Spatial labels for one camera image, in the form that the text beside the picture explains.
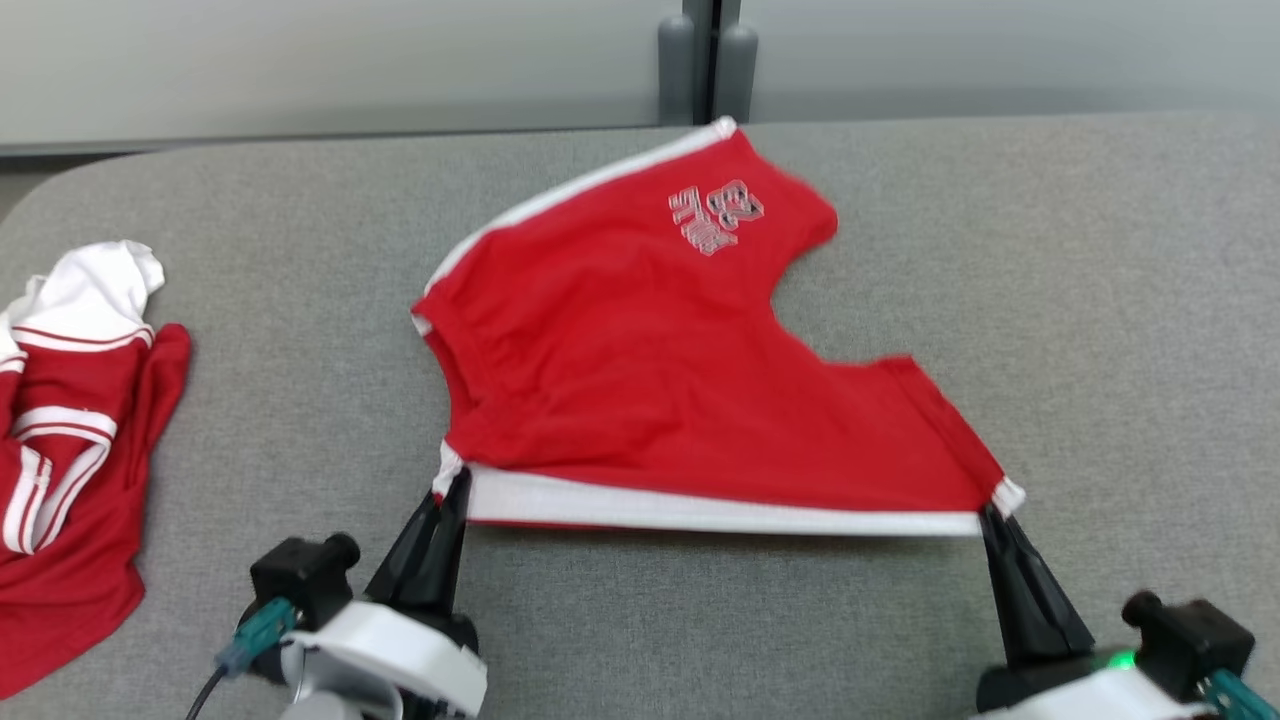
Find teal right camera connector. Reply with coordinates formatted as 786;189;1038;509
1203;668;1280;720

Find grey round-topped post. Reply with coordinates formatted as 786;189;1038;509
657;14;698;127
714;24;759;124

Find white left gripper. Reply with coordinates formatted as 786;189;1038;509
285;466;489;720

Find grey vertical partition profile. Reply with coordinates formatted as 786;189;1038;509
683;0;743;123

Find teal camera connector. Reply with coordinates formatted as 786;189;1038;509
1203;668;1280;720
217;598;298;678

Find red shorts with white trim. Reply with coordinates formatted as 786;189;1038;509
410;115;1028;538

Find teal left camera connector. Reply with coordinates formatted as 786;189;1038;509
217;598;298;678

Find red and white basketball jersey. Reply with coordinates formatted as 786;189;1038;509
0;240;193;701

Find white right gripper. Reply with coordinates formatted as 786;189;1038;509
975;505;1216;720

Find dark grey wall skirting strip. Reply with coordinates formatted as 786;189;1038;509
0;122;663;158

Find black left camera cable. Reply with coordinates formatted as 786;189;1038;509
183;662;233;720

